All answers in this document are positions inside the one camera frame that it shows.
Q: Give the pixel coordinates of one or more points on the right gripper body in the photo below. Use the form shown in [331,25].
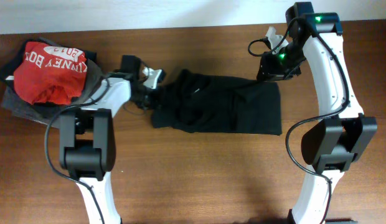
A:
[284,64]

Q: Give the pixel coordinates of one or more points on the grey folded garment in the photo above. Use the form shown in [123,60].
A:
[90,84]

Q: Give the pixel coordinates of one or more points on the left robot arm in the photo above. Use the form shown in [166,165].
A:
[87,149]

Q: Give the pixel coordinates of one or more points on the dark navy folded garment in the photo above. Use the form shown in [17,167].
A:
[12,68]

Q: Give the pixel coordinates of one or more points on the black polo shirt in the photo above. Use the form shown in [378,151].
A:
[197,103]

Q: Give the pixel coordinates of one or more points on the red printed t-shirt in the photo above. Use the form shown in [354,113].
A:
[50,74]

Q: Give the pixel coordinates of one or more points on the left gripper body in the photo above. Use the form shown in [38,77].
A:
[144,97]

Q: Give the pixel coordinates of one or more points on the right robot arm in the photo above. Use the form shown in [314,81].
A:
[341,131]

